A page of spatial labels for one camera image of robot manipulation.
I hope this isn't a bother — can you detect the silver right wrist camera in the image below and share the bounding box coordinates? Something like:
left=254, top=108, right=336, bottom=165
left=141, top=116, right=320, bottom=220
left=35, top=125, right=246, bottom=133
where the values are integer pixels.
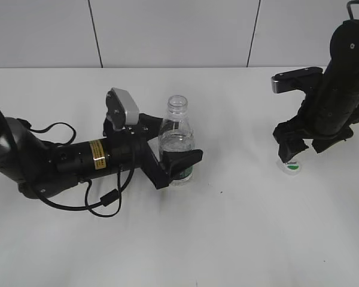
left=271, top=67, right=323, bottom=94

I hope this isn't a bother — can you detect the white green bottle cap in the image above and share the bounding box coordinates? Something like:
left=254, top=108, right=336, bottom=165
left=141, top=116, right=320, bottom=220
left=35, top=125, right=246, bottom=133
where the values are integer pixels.
left=276, top=159, right=302, bottom=176

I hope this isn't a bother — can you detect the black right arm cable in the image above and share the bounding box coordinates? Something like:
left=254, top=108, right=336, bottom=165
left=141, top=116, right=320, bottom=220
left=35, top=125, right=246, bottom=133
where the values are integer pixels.
left=345, top=0, right=359, bottom=20

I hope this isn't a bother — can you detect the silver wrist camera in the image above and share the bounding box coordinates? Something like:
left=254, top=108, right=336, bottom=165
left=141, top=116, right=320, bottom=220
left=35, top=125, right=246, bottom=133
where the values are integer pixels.
left=271, top=67, right=323, bottom=94
left=106, top=87, right=139, bottom=132

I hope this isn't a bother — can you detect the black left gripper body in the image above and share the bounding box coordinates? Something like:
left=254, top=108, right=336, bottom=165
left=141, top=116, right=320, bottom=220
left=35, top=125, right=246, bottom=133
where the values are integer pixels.
left=103, top=119, right=170, bottom=190

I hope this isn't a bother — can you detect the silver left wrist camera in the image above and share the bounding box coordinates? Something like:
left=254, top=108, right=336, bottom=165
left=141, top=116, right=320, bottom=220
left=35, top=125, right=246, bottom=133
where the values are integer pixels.
left=106, top=87, right=139, bottom=132

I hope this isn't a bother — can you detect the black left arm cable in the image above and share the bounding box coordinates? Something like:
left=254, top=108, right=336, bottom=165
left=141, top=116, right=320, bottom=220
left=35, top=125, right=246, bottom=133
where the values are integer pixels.
left=23, top=122, right=135, bottom=217

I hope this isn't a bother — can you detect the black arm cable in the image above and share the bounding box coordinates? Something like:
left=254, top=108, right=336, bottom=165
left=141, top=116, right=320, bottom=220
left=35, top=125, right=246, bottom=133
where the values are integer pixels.
left=23, top=122, right=135, bottom=217
left=345, top=0, right=359, bottom=20

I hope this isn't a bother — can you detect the clear plastic water bottle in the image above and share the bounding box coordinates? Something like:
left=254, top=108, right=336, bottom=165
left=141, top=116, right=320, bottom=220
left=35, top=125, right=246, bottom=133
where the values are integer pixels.
left=157, top=94, right=196, bottom=187

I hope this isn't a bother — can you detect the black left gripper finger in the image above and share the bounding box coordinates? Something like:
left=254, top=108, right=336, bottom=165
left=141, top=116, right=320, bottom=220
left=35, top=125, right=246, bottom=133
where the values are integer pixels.
left=139, top=113, right=163, bottom=141
left=162, top=149, right=203, bottom=179

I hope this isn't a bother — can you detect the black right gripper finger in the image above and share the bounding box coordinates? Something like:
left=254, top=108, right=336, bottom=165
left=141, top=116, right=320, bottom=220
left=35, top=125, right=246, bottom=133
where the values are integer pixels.
left=277, top=138, right=308, bottom=163
left=312, top=138, right=346, bottom=153

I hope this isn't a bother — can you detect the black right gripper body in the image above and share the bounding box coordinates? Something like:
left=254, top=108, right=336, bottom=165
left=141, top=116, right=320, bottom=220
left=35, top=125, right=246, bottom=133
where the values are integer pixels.
left=273, top=98, right=359, bottom=143

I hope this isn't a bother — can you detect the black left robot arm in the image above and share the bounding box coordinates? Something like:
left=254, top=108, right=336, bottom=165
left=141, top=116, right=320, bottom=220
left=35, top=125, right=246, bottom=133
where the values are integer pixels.
left=0, top=95, right=203, bottom=199

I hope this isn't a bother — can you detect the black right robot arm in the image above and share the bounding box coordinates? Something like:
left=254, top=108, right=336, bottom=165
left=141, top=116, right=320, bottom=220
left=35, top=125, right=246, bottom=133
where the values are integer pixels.
left=271, top=19, right=359, bottom=163

